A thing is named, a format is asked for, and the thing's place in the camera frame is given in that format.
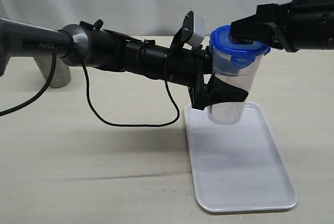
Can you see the blue plastic container lid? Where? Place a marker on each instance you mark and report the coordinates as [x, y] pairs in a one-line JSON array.
[[228, 52]]

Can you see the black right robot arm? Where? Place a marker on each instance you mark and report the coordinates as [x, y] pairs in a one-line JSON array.
[[297, 25]]

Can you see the white plastic tray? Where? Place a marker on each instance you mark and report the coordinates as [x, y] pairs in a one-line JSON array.
[[237, 168]]

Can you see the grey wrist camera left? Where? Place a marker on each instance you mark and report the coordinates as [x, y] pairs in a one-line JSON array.
[[198, 34]]

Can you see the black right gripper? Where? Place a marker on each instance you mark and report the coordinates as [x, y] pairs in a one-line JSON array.
[[271, 25]]

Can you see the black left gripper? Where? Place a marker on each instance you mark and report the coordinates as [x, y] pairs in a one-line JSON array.
[[186, 65]]

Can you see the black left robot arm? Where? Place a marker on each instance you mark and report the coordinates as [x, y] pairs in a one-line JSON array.
[[86, 44]]

